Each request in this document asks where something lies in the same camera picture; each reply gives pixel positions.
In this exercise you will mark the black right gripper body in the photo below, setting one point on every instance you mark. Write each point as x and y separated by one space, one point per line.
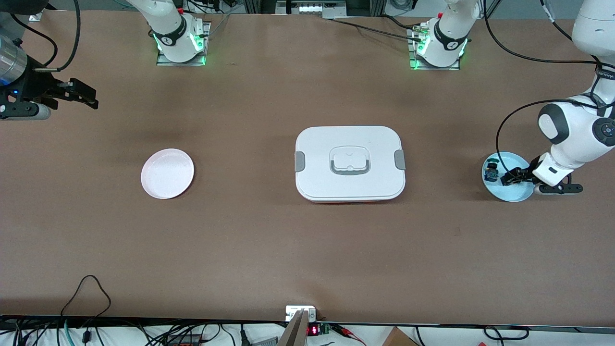
32 85

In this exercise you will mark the orange push button switch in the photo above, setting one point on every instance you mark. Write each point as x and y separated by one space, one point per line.
505 181

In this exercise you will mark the light blue round plate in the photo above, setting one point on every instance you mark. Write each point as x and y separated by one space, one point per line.
514 194

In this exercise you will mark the aluminium corner profile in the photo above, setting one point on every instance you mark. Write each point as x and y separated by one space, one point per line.
36 17

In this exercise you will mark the pink round plate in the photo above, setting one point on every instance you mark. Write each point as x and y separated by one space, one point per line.
168 173

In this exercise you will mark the brown cardboard box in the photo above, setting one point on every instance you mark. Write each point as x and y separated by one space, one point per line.
399 339

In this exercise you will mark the black table edge strip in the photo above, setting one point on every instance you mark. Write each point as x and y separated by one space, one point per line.
144 321

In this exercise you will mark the red clip lead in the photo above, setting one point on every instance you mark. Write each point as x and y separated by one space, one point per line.
348 332

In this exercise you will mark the white power strip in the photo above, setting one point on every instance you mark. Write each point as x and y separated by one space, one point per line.
322 8

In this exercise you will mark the red digit display module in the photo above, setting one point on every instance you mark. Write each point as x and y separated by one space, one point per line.
313 330

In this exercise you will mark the white connector block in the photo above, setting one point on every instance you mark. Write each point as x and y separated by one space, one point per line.
293 311

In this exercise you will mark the grey metal bar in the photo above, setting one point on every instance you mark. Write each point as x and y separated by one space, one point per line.
294 331

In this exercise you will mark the blue push button switch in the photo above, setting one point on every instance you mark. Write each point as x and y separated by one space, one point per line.
491 173

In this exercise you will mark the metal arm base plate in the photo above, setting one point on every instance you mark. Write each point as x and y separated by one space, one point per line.
435 68
180 63

